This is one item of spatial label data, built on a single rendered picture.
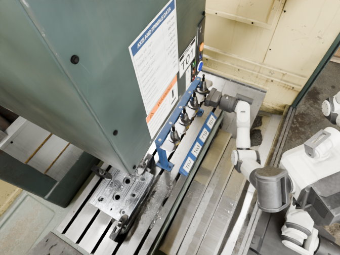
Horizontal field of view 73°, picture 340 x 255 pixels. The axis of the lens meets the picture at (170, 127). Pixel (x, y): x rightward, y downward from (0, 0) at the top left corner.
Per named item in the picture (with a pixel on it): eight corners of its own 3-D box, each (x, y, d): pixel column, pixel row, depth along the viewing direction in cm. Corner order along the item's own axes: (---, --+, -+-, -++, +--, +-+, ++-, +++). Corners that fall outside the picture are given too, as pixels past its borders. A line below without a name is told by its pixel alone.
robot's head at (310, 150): (335, 150, 82) (335, 135, 78) (317, 164, 81) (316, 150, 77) (319, 141, 87) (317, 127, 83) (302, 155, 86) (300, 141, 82)
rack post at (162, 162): (174, 164, 139) (171, 142, 114) (169, 172, 137) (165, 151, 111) (159, 157, 142) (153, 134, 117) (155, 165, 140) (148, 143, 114)
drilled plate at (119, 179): (155, 177, 132) (154, 175, 127) (126, 225, 120) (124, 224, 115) (122, 160, 138) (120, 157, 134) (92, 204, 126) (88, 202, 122)
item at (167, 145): (177, 144, 112) (177, 144, 111) (172, 154, 109) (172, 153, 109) (165, 139, 114) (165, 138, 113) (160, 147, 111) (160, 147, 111)
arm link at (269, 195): (270, 190, 102) (286, 207, 88) (250, 194, 102) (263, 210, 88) (268, 166, 100) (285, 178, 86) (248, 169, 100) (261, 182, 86)
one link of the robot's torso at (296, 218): (313, 215, 150) (332, 188, 115) (307, 242, 143) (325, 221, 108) (288, 206, 158) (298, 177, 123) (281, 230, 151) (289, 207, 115)
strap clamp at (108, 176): (117, 180, 137) (110, 172, 124) (114, 185, 135) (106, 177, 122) (100, 170, 140) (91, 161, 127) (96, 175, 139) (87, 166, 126)
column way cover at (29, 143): (107, 124, 157) (75, 70, 113) (59, 185, 137) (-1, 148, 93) (101, 121, 159) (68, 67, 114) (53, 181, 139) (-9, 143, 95)
